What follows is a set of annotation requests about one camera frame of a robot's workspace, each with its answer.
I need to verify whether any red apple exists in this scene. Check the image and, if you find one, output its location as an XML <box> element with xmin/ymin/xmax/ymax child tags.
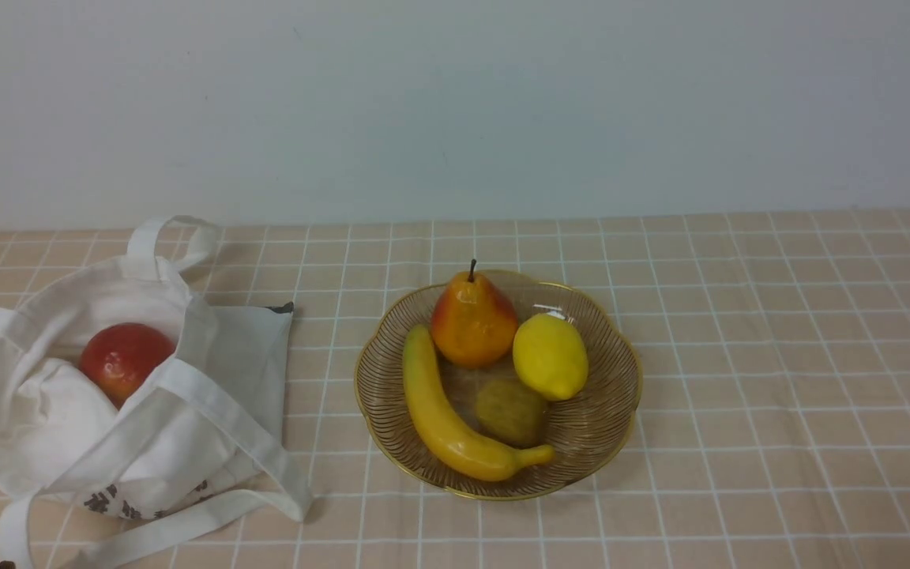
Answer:
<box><xmin>78</xmin><ymin>322</ymin><xmax>175</xmax><ymax>409</ymax></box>

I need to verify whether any orange red pear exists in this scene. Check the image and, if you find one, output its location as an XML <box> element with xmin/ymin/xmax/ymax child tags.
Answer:
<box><xmin>431</xmin><ymin>258</ymin><xmax>519</xmax><ymax>370</ymax></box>

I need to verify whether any yellow lemon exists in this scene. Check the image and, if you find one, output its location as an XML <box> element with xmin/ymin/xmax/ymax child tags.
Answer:
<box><xmin>512</xmin><ymin>314</ymin><xmax>589</xmax><ymax>402</ymax></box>

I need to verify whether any brown green kiwi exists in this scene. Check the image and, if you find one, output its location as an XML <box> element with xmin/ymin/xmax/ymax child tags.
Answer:
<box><xmin>474</xmin><ymin>379</ymin><xmax>549</xmax><ymax>449</ymax></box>

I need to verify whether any yellow banana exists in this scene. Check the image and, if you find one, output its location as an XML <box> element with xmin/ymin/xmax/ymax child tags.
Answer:
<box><xmin>402</xmin><ymin>324</ymin><xmax>556</xmax><ymax>482</ymax></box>

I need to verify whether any gold wire fruit basket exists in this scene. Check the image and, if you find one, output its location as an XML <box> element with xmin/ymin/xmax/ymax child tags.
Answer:
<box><xmin>354</xmin><ymin>269</ymin><xmax>643</xmax><ymax>501</ymax></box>

